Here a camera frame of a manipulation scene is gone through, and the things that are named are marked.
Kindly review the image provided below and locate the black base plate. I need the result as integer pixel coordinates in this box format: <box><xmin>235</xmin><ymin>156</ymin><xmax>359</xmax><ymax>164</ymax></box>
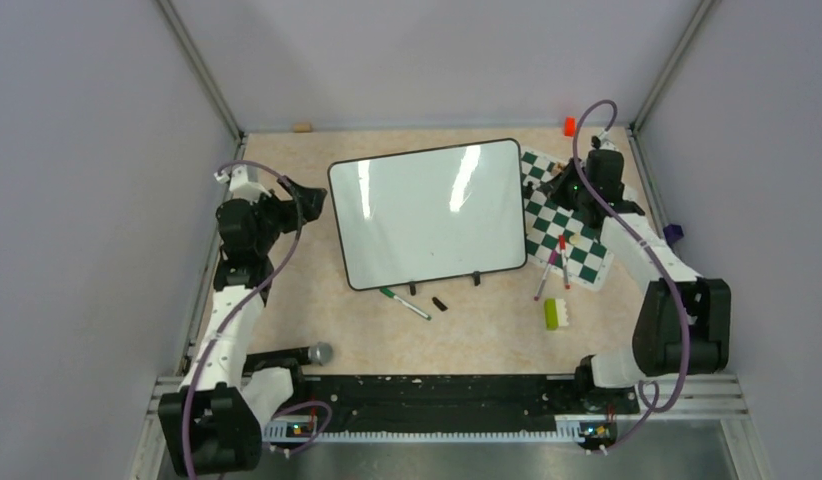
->
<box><xmin>287</xmin><ymin>374</ymin><xmax>640</xmax><ymax>434</ymax></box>

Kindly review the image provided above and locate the black marker cap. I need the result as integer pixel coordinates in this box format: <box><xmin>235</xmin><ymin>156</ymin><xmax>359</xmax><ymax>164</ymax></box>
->
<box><xmin>432</xmin><ymin>297</ymin><xmax>448</xmax><ymax>312</ymax></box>

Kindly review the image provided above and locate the green lego brick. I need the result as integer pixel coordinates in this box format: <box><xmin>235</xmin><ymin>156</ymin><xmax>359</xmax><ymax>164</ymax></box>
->
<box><xmin>544</xmin><ymin>298</ymin><xmax>560</xmax><ymax>331</ymax></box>

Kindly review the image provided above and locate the purple block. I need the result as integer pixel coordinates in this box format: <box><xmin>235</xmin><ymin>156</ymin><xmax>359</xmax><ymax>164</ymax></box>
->
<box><xmin>663</xmin><ymin>223</ymin><xmax>685</xmax><ymax>246</ymax></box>

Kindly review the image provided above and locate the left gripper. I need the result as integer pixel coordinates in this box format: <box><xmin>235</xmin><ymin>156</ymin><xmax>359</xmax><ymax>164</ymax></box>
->
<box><xmin>246</xmin><ymin>175</ymin><xmax>327</xmax><ymax>254</ymax></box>

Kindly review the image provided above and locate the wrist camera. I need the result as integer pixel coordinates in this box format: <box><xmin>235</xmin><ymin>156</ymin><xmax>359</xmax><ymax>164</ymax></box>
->
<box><xmin>214</xmin><ymin>166</ymin><xmax>270</xmax><ymax>203</ymax></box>
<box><xmin>590</xmin><ymin>131</ymin><xmax>618</xmax><ymax>151</ymax></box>

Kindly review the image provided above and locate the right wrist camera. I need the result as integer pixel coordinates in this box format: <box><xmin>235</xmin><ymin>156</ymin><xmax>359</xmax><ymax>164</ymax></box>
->
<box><xmin>590</xmin><ymin>131</ymin><xmax>618</xmax><ymax>151</ymax></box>

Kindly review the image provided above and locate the green cap marker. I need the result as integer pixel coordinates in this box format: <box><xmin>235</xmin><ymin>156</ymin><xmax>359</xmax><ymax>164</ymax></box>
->
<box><xmin>379</xmin><ymin>288</ymin><xmax>432</xmax><ymax>321</ymax></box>

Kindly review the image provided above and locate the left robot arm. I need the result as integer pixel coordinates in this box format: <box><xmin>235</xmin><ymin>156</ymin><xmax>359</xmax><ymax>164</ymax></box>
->
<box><xmin>157</xmin><ymin>178</ymin><xmax>327</xmax><ymax>479</ymax></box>

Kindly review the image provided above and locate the red cap marker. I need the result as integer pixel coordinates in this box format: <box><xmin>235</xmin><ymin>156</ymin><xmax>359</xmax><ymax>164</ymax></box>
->
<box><xmin>558</xmin><ymin>234</ymin><xmax>571</xmax><ymax>290</ymax></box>

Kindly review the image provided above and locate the cork stopper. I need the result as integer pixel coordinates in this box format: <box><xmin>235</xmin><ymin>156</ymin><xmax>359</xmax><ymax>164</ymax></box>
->
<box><xmin>292</xmin><ymin>122</ymin><xmax>313</xmax><ymax>133</ymax></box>

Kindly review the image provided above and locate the microphone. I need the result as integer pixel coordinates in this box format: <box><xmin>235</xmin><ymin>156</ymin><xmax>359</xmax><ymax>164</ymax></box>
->
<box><xmin>243</xmin><ymin>342</ymin><xmax>334</xmax><ymax>374</ymax></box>

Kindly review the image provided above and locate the orange block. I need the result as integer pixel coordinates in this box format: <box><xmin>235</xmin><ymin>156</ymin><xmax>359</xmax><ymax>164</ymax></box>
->
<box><xmin>562</xmin><ymin>116</ymin><xmax>577</xmax><ymax>138</ymax></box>

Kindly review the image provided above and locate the slotted cable duct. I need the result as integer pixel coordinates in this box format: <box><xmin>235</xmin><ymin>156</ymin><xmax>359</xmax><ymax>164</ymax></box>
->
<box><xmin>261</xmin><ymin>423</ymin><xmax>585</xmax><ymax>445</ymax></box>

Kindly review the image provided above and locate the white whiteboard black frame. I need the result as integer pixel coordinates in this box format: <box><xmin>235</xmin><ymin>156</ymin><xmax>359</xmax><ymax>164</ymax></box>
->
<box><xmin>327</xmin><ymin>138</ymin><xmax>527</xmax><ymax>291</ymax></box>

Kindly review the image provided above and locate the green white chess mat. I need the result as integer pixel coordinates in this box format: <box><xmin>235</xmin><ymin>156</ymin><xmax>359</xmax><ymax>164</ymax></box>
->
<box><xmin>520</xmin><ymin>149</ymin><xmax>614</xmax><ymax>292</ymax></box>

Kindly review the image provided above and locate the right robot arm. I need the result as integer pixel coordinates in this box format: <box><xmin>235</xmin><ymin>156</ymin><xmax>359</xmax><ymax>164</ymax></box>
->
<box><xmin>534</xmin><ymin>149</ymin><xmax>731</xmax><ymax>412</ymax></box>

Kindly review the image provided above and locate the white lego brick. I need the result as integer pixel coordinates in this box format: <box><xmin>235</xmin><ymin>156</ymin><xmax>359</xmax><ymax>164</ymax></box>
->
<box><xmin>556</xmin><ymin>299</ymin><xmax>570</xmax><ymax>328</ymax></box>

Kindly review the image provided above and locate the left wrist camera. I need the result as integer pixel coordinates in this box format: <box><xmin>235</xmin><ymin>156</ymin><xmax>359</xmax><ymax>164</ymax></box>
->
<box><xmin>214</xmin><ymin>166</ymin><xmax>270</xmax><ymax>203</ymax></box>

